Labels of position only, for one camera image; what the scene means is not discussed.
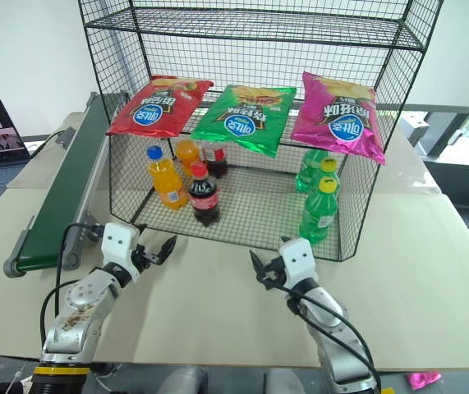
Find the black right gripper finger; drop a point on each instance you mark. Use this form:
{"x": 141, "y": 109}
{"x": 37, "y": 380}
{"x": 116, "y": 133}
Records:
{"x": 283, "y": 241}
{"x": 258, "y": 266}

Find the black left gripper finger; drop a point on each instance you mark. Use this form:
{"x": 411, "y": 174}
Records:
{"x": 141, "y": 228}
{"x": 168, "y": 248}

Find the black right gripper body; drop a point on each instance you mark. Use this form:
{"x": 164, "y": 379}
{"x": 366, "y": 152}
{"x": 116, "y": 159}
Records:
{"x": 273, "y": 273}

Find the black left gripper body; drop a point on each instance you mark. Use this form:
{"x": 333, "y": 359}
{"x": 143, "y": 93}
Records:
{"x": 148, "y": 258}

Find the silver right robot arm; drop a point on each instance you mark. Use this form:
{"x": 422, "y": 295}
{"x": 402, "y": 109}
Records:
{"x": 332, "y": 324}

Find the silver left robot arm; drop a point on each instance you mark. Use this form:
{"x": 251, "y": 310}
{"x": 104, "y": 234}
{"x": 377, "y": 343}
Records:
{"x": 80, "y": 305}

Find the green conveyor belt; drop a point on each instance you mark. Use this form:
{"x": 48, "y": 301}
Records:
{"x": 63, "y": 189}

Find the gray power adapter box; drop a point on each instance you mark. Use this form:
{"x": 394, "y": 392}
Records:
{"x": 66, "y": 136}

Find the green soda bottle yellow cap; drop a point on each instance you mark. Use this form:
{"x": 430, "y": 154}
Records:
{"x": 319, "y": 213}
{"x": 328, "y": 165}

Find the orange soda bottle blue cap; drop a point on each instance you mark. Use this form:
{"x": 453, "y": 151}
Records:
{"x": 167, "y": 180}

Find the cola bottle red cap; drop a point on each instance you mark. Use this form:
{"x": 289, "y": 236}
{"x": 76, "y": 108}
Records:
{"x": 204, "y": 199}

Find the cola bottle red label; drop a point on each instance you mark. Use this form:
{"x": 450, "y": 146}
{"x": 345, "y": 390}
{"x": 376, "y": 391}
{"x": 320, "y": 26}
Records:
{"x": 217, "y": 158}

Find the red potato chip bag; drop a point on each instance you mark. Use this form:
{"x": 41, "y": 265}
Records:
{"x": 156, "y": 111}

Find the green potato chip bag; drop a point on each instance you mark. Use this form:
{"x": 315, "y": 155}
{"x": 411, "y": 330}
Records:
{"x": 244, "y": 123}

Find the grey rounded shape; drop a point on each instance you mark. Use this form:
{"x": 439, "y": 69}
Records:
{"x": 185, "y": 381}

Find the magenta potato chip bag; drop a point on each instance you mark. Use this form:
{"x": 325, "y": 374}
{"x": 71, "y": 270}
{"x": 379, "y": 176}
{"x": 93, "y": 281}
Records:
{"x": 341, "y": 119}

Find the crumpled magenta bag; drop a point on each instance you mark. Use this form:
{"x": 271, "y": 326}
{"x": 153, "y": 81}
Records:
{"x": 424, "y": 380}

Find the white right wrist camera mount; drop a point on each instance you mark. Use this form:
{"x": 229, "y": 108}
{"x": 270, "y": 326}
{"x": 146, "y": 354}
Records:
{"x": 297, "y": 258}

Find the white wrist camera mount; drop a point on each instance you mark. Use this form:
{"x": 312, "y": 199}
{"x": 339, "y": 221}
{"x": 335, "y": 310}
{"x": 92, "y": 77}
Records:
{"x": 297, "y": 258}
{"x": 118, "y": 246}

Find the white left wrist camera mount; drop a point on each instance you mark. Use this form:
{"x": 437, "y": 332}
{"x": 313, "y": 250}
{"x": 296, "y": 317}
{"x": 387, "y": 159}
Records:
{"x": 118, "y": 246}

